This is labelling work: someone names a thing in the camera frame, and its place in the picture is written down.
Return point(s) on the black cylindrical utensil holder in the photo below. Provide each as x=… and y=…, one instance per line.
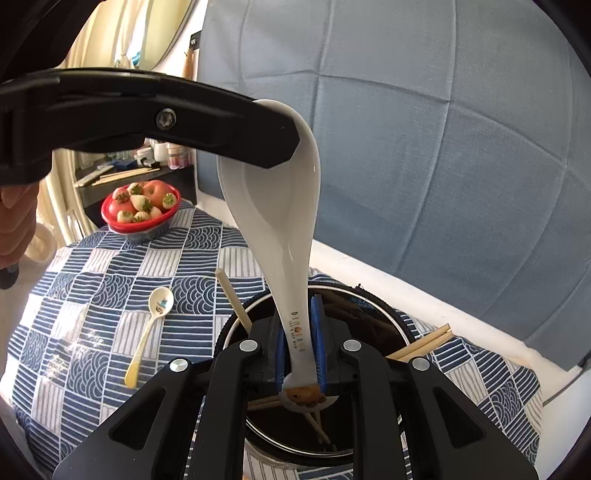
x=369, y=424

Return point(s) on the bundle of long wooden sticks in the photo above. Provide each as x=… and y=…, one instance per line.
x=124, y=175

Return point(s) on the red fruit bowl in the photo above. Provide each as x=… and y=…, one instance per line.
x=115, y=226

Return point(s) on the pink jar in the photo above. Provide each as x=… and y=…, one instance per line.
x=178, y=157

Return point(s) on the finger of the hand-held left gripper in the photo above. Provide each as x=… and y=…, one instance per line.
x=138, y=106

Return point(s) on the person's left hand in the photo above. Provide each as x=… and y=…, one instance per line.
x=16, y=221

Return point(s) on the red apple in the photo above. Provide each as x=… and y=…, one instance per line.
x=157, y=194

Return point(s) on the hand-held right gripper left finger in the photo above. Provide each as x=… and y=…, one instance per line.
x=278, y=355

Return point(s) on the pile of pale strawberries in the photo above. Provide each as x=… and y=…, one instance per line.
x=138, y=205

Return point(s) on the grey-blue backdrop cloth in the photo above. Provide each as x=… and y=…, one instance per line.
x=415, y=138

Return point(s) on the large white ceramic spoon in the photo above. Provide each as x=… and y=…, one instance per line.
x=277, y=207

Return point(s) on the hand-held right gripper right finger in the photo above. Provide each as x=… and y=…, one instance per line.
x=318, y=341

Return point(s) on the beige curtain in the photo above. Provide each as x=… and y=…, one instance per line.
x=60, y=194

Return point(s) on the round wall mirror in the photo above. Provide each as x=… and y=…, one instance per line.
x=138, y=37

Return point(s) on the blue white patterned tablecloth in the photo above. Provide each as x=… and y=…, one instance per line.
x=92, y=286

